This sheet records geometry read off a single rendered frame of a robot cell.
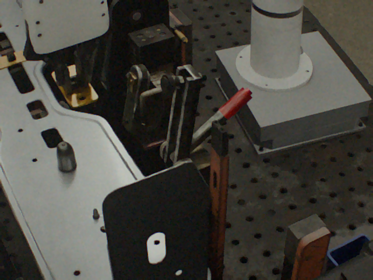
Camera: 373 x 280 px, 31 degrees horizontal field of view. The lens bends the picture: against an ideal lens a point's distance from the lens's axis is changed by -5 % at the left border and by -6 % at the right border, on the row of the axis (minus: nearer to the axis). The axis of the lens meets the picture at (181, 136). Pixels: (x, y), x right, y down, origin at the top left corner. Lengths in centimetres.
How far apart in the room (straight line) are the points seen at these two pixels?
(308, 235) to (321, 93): 87
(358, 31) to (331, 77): 169
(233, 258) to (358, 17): 224
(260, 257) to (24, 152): 52
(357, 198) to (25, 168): 74
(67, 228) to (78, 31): 35
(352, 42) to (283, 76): 165
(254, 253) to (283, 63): 46
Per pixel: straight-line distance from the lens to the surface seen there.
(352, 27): 338
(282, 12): 153
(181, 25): 132
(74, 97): 88
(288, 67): 163
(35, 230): 107
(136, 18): 123
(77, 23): 82
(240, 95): 104
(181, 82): 96
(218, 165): 95
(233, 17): 204
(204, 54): 188
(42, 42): 82
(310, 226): 80
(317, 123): 160
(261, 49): 160
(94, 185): 112
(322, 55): 175
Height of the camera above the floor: 180
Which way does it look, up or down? 43 degrees down
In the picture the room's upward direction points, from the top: 1 degrees counter-clockwise
